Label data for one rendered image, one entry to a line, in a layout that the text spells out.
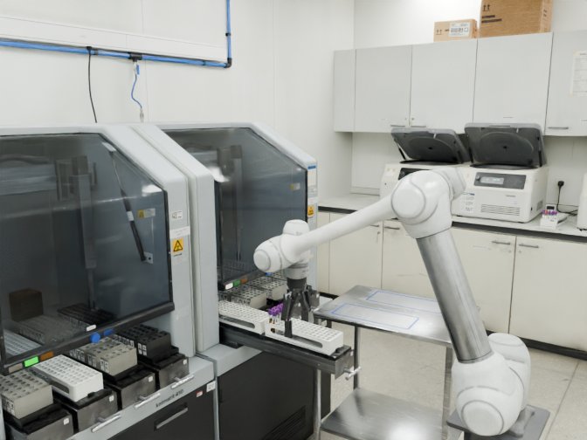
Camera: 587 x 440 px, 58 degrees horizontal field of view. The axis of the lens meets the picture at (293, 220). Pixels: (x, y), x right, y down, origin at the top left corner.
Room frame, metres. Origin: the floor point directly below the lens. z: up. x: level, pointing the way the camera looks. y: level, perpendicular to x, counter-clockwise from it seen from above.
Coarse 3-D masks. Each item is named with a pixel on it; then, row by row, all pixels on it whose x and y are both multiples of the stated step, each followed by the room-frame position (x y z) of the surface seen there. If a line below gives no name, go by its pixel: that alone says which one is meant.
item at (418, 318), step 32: (352, 288) 2.48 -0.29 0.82; (320, 320) 2.16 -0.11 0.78; (352, 320) 2.07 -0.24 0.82; (384, 320) 2.07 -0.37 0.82; (416, 320) 2.07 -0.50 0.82; (448, 352) 1.86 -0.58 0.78; (320, 384) 2.16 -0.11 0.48; (448, 384) 1.85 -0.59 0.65; (320, 416) 2.16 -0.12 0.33; (352, 416) 2.24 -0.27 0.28; (384, 416) 2.23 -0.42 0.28; (416, 416) 2.23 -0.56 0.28; (448, 416) 1.85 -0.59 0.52
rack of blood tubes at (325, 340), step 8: (296, 320) 1.96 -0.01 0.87; (280, 328) 1.89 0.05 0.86; (296, 328) 1.87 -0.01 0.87; (304, 328) 1.88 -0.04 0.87; (312, 328) 1.88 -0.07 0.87; (320, 328) 1.88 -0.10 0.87; (328, 328) 1.88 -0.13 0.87; (272, 336) 1.91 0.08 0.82; (280, 336) 1.89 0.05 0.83; (296, 336) 1.92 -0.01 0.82; (304, 336) 1.82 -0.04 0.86; (312, 336) 1.81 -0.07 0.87; (320, 336) 1.81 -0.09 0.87; (328, 336) 1.81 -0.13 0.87; (336, 336) 1.81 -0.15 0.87; (296, 344) 1.85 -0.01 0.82; (304, 344) 1.82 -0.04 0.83; (312, 344) 1.86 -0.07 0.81; (320, 344) 1.86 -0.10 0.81; (328, 344) 1.76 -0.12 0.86; (336, 344) 1.80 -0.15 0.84; (320, 352) 1.78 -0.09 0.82; (328, 352) 1.76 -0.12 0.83
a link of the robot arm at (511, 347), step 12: (492, 336) 1.56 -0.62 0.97; (504, 336) 1.56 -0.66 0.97; (492, 348) 1.51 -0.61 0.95; (504, 348) 1.50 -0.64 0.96; (516, 348) 1.50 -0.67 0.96; (516, 360) 1.48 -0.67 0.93; (528, 360) 1.50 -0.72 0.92; (516, 372) 1.45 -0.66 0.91; (528, 372) 1.50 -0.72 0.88; (528, 384) 1.51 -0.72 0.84
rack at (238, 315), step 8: (224, 304) 2.16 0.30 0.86; (232, 304) 2.16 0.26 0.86; (224, 312) 2.06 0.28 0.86; (232, 312) 2.06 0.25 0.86; (240, 312) 2.06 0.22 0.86; (248, 312) 2.06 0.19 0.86; (256, 312) 2.06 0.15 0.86; (264, 312) 2.06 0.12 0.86; (224, 320) 2.06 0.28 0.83; (232, 320) 2.10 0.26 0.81; (240, 320) 2.10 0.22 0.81; (248, 320) 1.98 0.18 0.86; (256, 320) 1.96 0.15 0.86; (264, 320) 1.97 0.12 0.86; (248, 328) 1.98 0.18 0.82; (256, 328) 1.96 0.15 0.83; (264, 328) 1.96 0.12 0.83
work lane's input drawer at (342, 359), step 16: (224, 336) 2.04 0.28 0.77; (240, 336) 1.99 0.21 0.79; (256, 336) 1.95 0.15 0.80; (272, 352) 1.89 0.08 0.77; (288, 352) 1.85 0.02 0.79; (304, 352) 1.81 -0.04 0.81; (336, 352) 1.78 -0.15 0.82; (352, 352) 1.82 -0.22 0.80; (320, 368) 1.76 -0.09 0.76; (336, 368) 1.73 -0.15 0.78
